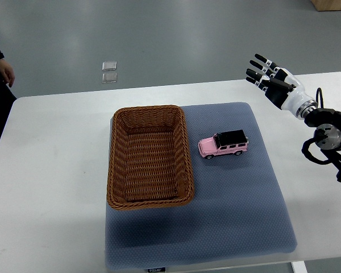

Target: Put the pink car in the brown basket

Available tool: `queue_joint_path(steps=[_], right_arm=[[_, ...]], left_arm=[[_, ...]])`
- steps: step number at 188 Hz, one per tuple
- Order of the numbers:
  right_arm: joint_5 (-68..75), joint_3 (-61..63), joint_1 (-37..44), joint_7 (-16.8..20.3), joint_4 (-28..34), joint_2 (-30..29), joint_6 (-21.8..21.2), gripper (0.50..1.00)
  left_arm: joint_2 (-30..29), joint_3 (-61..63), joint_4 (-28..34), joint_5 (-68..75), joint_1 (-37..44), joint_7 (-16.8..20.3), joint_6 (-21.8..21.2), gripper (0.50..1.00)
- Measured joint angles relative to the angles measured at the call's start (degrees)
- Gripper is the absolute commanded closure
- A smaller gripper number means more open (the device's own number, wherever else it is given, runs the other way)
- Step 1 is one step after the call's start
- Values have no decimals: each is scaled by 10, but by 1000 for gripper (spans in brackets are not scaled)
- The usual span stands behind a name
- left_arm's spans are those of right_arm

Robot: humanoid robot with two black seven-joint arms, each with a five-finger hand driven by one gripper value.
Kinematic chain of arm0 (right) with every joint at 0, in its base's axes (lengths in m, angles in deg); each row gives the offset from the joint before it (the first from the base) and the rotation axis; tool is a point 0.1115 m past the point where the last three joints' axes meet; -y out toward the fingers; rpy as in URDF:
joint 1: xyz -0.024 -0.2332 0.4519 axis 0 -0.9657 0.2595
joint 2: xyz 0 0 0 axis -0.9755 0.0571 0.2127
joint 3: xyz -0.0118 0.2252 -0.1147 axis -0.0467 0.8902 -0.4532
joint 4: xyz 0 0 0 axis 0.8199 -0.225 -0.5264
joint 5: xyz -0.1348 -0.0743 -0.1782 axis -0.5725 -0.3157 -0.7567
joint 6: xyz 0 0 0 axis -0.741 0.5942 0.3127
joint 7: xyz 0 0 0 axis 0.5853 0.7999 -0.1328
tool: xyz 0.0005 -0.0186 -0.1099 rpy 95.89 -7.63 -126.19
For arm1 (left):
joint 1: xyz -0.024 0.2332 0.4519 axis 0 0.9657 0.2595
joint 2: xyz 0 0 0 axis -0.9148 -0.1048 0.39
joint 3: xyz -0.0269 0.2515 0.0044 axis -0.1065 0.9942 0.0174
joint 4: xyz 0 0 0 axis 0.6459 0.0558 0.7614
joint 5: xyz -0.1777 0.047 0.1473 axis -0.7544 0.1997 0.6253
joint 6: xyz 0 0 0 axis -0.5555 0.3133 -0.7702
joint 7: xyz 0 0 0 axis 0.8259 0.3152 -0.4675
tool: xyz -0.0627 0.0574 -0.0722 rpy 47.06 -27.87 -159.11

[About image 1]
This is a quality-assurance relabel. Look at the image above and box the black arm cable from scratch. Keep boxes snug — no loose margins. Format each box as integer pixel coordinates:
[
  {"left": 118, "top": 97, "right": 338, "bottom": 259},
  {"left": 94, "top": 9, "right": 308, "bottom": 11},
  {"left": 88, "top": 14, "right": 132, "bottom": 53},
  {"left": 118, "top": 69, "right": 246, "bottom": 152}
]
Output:
[{"left": 315, "top": 87, "right": 326, "bottom": 109}]

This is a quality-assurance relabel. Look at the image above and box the blue-grey padded mat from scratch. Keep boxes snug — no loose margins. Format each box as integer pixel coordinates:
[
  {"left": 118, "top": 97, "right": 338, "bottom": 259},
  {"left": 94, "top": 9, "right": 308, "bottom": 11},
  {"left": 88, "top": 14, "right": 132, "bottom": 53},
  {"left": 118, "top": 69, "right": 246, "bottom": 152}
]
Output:
[{"left": 105, "top": 102, "right": 297, "bottom": 270}]

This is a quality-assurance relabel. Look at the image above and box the wooden furniture corner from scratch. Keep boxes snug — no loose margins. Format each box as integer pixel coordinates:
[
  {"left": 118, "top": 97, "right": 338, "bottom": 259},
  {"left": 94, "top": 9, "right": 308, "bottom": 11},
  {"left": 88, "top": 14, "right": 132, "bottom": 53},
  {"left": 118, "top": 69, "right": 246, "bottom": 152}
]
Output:
[{"left": 310, "top": 0, "right": 341, "bottom": 11}]

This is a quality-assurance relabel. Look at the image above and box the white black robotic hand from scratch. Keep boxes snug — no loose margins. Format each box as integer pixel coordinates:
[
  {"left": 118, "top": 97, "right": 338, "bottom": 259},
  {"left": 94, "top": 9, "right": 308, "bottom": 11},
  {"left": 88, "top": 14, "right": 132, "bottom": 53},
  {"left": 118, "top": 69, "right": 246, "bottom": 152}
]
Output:
[{"left": 246, "top": 53, "right": 316, "bottom": 117}]

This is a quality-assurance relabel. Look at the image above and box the pink toy car black roof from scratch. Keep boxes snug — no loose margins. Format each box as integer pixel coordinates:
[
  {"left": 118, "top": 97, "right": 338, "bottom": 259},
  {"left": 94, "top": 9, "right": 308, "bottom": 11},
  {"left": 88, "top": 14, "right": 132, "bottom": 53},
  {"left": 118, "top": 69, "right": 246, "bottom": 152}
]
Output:
[{"left": 198, "top": 130, "right": 249, "bottom": 159}]

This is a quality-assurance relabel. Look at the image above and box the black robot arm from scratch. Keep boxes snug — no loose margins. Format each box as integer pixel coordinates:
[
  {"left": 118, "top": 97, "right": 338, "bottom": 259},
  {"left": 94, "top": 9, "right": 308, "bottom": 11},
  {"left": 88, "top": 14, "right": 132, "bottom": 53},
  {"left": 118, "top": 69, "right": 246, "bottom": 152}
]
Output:
[{"left": 246, "top": 54, "right": 341, "bottom": 183}]

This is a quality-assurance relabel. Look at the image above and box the white table leg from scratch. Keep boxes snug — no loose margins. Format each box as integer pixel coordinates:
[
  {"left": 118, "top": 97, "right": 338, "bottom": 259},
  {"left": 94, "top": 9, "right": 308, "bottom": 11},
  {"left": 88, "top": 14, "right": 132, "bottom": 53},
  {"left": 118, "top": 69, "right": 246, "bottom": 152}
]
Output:
[{"left": 291, "top": 261, "right": 307, "bottom": 273}]

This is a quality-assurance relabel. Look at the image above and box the brown wicker basket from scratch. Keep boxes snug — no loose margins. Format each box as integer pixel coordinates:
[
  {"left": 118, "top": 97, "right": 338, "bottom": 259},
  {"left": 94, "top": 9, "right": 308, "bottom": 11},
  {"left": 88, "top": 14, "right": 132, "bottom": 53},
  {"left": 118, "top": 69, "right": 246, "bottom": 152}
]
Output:
[{"left": 107, "top": 105, "right": 194, "bottom": 210}]

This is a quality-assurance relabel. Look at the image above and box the bystander's hand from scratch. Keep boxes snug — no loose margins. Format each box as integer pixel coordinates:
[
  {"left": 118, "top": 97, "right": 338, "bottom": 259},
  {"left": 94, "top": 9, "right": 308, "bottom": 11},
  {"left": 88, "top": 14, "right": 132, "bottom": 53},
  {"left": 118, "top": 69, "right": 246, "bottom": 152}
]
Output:
[{"left": 0, "top": 59, "right": 15, "bottom": 88}]

